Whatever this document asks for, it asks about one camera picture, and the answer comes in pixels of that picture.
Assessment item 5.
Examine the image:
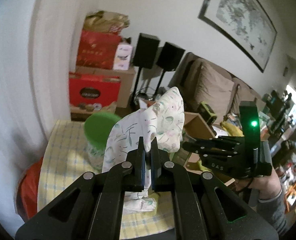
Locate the yellow-green power tool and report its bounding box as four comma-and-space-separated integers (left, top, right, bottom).
197, 101, 217, 126

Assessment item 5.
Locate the black speaker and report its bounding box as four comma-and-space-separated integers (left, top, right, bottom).
132, 33, 160, 69
156, 42, 185, 72

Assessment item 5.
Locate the green snack canister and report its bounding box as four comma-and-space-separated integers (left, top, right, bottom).
83, 112, 121, 172

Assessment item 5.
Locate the brown sofa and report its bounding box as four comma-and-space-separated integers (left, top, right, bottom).
169, 52, 265, 126

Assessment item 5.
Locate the yellow blue plaid tablecloth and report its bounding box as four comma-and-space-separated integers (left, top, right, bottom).
37, 120, 175, 239

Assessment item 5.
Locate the large brown cardboard box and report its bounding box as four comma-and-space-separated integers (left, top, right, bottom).
70, 66, 136, 111

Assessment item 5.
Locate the left black speaker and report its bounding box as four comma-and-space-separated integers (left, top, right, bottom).
132, 33, 160, 69

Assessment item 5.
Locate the crumpled brown paper bag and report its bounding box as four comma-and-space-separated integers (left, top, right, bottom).
83, 10, 130, 35

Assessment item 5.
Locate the cardboard storage box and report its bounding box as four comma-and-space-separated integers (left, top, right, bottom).
170, 112, 236, 188

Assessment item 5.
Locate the right black speaker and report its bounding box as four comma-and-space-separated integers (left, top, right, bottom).
156, 42, 185, 72

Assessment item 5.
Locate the grey sleeve forearm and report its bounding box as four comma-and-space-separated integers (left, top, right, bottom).
257, 187, 289, 237

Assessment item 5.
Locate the red collection gift bag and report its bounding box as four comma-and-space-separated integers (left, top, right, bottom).
69, 73, 121, 114

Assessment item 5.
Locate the white pink small box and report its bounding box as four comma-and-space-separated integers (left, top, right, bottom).
113, 42, 133, 70

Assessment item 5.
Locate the person right hand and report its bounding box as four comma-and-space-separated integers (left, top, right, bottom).
248, 168, 282, 200

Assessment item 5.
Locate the red paper gift bag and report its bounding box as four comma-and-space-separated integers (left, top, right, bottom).
76, 30, 122, 70

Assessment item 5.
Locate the framed ink painting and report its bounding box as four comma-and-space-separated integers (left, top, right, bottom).
198, 0, 277, 73

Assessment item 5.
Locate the orange red cushion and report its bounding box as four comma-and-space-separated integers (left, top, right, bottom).
15, 157, 43, 222

